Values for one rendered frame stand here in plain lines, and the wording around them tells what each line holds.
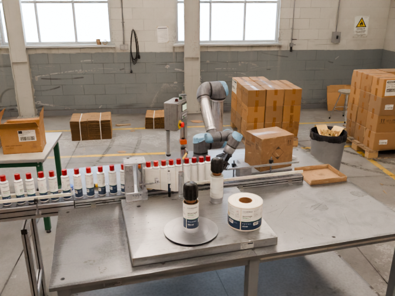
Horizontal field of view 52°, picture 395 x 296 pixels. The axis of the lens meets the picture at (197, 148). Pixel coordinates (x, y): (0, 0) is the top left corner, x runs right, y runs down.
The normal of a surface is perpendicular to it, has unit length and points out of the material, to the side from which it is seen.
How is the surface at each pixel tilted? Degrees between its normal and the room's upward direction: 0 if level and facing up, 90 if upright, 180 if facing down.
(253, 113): 90
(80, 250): 0
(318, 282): 1
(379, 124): 90
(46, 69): 90
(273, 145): 90
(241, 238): 0
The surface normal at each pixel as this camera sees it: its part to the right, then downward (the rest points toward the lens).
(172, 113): -0.35, 0.32
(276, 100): 0.14, 0.36
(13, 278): 0.00, -0.94
